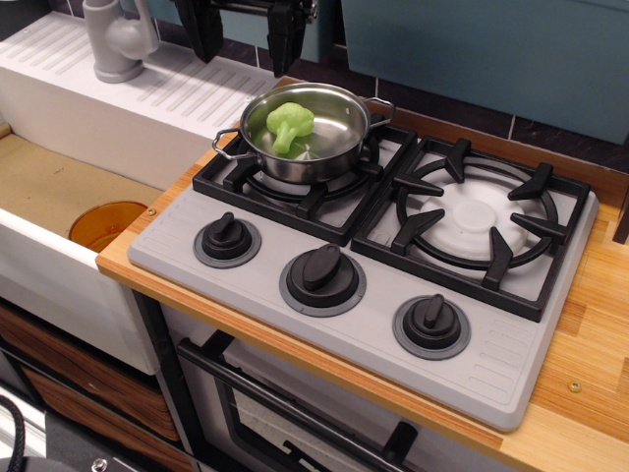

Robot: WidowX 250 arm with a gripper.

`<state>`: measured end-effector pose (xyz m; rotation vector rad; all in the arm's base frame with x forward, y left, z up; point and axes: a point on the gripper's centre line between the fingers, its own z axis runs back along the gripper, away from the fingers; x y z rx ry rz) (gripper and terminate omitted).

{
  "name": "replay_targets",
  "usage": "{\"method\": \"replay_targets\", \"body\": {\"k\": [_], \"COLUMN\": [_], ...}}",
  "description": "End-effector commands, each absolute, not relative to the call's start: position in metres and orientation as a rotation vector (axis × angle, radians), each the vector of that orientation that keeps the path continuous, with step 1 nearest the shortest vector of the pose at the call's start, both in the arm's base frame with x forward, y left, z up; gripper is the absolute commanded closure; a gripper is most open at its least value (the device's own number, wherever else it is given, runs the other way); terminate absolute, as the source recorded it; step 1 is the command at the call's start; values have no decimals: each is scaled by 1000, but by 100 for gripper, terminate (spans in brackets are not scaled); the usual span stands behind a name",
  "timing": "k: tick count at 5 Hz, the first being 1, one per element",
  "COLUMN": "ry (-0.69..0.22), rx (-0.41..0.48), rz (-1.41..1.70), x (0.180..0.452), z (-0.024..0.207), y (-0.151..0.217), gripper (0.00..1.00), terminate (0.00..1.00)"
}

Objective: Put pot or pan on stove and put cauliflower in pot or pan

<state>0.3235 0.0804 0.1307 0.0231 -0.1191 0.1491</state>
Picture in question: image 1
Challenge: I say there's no toy oven door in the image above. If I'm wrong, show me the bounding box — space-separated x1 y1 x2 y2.
167 314 505 471

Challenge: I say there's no stainless steel pot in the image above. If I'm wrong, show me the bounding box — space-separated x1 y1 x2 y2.
212 83 396 185

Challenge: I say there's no black oven door handle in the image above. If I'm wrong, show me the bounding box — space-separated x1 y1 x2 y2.
177 333 417 471

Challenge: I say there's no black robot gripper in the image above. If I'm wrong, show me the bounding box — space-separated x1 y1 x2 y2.
174 0 317 78

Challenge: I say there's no black left burner grate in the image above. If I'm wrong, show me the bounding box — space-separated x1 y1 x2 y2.
193 121 415 245

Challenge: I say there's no black stove knob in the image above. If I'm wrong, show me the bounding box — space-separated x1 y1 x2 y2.
194 211 261 269
392 294 472 361
279 244 367 318

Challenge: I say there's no black left stove knob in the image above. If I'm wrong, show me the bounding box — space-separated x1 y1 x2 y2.
194 211 261 269

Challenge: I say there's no wooden drawer front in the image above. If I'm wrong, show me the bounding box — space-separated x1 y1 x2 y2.
1 300 193 471

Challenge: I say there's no orange sink drain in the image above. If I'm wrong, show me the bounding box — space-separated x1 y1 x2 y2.
68 201 147 253

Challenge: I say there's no grey toy faucet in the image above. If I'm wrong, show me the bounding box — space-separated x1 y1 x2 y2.
83 1 159 84

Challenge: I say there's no black braided cable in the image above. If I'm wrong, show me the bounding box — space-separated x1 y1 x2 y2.
0 395 27 472

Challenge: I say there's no black burner grate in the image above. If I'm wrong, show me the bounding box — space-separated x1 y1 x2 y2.
352 137 598 323
193 121 415 245

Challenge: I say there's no black right stove knob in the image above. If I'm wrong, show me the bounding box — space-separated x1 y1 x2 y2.
392 294 472 361

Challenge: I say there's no black right burner grate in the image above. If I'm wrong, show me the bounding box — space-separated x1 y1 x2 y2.
352 137 598 323

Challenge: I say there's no white toy sink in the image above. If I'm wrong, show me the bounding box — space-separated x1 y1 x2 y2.
1 13 275 375

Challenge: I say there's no green plastic broccoli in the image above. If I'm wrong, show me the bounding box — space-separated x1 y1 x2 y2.
266 102 315 153

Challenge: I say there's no black middle stove knob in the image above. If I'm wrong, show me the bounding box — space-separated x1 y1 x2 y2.
279 244 367 318

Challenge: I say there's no grey toy stove top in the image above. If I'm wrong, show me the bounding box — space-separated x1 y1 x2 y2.
126 91 600 434

